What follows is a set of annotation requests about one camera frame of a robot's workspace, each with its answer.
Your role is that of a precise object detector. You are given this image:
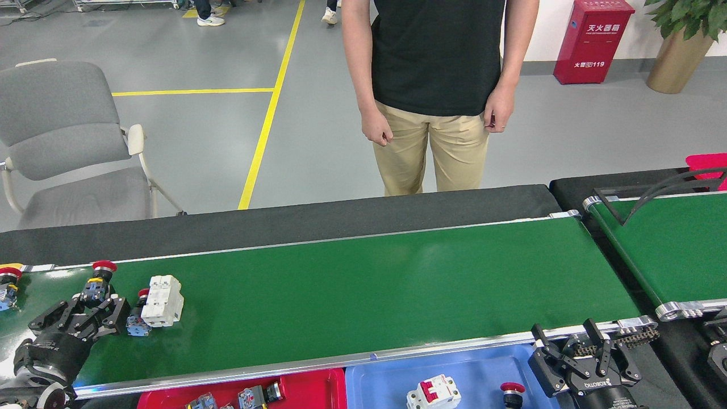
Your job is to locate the potted plant gold pot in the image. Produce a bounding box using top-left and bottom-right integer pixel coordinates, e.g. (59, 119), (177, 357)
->
(645, 0), (727, 94)

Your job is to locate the black drive chain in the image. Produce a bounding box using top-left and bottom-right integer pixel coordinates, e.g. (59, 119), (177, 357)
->
(574, 328), (661, 356)

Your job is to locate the person's left hand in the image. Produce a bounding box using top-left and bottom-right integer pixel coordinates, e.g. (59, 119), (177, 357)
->
(484, 86), (516, 134)

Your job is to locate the grey office chair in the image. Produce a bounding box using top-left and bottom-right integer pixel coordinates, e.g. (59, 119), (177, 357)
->
(0, 59), (187, 231)

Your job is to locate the red plastic bin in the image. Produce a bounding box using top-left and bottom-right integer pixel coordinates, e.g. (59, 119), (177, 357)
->
(136, 368), (348, 409)

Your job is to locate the red fire extinguisher box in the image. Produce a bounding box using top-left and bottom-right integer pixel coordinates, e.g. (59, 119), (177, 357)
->
(554, 0), (636, 85)

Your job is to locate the person's right hand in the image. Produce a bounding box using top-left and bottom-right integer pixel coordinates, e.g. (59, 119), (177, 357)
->
(361, 110), (394, 147)

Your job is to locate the pink plastic crate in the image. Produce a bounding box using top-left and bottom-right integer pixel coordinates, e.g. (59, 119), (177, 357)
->
(686, 153), (727, 191)

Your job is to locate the black conveyor motor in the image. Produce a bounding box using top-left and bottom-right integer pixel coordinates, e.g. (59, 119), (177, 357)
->
(701, 310), (727, 387)

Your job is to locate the short green conveyor belt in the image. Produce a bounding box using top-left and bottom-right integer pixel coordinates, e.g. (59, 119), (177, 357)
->
(582, 190), (727, 323)

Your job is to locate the plain white circuit breaker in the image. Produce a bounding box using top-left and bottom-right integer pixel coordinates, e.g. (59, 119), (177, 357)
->
(140, 274), (185, 328)

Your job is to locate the black guide frame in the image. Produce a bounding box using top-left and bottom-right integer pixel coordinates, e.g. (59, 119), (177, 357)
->
(594, 181), (727, 227)

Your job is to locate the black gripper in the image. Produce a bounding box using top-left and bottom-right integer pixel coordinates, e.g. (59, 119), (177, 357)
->
(14, 293), (131, 382)
(528, 318), (642, 409)

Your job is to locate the black curved cable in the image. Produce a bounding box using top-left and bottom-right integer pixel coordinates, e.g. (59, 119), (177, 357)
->
(625, 167), (727, 223)
(639, 176), (727, 211)

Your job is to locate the red push button switch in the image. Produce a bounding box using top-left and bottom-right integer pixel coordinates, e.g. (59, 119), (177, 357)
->
(500, 382), (527, 409)
(0, 266), (23, 312)
(126, 288), (152, 337)
(81, 260), (118, 303)

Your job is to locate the grey push button switch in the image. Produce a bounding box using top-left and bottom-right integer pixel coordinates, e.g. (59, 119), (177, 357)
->
(186, 391), (220, 409)
(237, 385), (268, 409)

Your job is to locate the white circuit breaker red handle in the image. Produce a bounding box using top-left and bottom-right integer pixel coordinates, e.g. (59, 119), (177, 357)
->
(406, 374), (462, 409)

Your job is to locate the person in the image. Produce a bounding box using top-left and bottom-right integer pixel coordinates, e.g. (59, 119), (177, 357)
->
(341, 0), (540, 197)

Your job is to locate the long green conveyor belt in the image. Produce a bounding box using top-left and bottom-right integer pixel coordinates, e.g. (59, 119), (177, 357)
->
(0, 210), (661, 401)

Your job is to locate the blue plastic bin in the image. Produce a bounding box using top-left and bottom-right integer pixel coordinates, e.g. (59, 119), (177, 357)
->
(345, 344), (560, 409)

